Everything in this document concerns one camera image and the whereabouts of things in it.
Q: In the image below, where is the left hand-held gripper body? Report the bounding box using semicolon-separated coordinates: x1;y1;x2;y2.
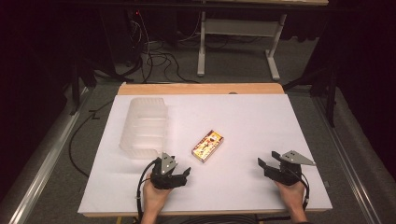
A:
150;151;188;190

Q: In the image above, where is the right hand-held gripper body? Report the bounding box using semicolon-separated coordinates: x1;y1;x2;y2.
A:
263;149;318;187

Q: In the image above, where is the person's left hand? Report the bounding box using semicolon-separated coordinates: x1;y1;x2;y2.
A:
142;173;173;217

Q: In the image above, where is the person's right hand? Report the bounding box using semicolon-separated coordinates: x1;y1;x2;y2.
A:
274;179;308;217

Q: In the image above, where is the colourful printed small box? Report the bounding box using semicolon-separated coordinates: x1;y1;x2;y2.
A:
191;129;225;164

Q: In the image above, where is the white table cover sheet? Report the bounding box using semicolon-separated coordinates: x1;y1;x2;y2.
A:
78;93;333;215

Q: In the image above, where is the translucent plastic storage bin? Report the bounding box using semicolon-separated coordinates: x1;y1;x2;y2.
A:
119;96;169;161

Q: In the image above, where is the black metal stand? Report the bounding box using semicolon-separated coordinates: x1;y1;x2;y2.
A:
68;52;99;117
282;59;341;129

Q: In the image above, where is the dark computer tower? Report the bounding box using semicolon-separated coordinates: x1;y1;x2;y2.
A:
123;8;149;68

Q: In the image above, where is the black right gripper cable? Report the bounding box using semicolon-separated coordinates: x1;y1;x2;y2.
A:
292;169;311;213

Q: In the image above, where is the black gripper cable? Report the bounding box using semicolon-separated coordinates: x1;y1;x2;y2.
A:
134;158;162;224
292;169;311;213

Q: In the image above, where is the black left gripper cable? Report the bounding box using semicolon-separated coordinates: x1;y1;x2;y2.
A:
134;158;162;224

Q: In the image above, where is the silver metal floor rail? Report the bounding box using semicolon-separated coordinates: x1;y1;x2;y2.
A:
0;86;92;224
312;95;376;224

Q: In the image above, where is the thin black floor cable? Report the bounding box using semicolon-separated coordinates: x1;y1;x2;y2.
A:
68;98;116;179

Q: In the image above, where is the tangle of black floor cables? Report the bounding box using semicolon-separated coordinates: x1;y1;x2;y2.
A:
125;10;202;85

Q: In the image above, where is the white metal desk frame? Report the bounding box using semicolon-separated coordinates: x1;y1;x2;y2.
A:
196;10;288;82

